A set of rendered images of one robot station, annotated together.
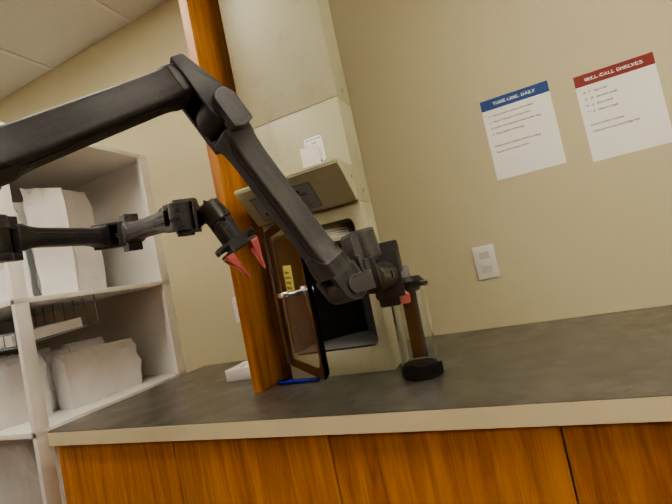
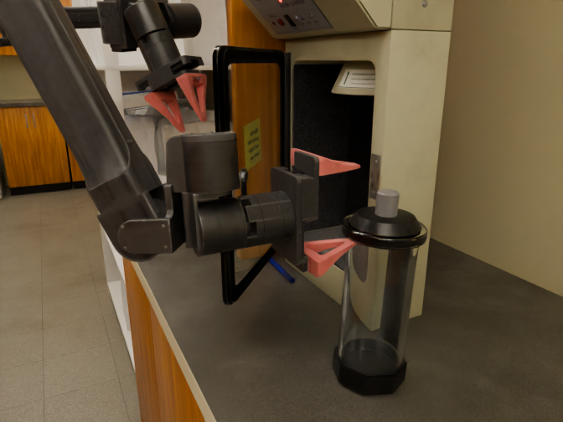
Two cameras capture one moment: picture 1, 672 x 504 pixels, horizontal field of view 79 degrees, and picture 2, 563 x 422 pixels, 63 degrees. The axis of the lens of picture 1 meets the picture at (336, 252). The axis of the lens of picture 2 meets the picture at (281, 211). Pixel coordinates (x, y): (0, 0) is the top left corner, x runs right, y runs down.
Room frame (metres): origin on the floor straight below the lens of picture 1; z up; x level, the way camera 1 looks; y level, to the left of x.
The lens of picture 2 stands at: (0.50, -0.42, 1.37)
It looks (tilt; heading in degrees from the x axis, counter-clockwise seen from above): 18 degrees down; 41
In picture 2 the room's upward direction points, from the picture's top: straight up
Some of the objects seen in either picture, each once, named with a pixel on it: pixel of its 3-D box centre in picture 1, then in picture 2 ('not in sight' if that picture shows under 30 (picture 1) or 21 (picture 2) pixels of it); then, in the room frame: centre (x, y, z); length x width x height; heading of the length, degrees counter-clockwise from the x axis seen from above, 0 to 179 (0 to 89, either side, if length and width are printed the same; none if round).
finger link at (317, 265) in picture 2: (395, 287); (322, 237); (0.93, -0.12, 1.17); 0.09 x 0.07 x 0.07; 157
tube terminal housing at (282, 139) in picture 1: (331, 242); (385, 86); (1.29, 0.01, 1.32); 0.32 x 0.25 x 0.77; 67
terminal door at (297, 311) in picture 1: (291, 296); (255, 167); (1.08, 0.14, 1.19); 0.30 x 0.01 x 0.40; 23
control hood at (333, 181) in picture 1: (295, 195); (298, 0); (1.12, 0.08, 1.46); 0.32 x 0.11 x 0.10; 67
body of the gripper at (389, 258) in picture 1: (383, 275); (268, 218); (0.87, -0.09, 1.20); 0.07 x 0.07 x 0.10; 67
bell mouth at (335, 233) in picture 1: (332, 235); (382, 76); (1.26, 0.00, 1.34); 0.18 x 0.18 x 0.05
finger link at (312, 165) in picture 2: (388, 257); (323, 180); (0.93, -0.11, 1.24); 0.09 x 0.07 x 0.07; 157
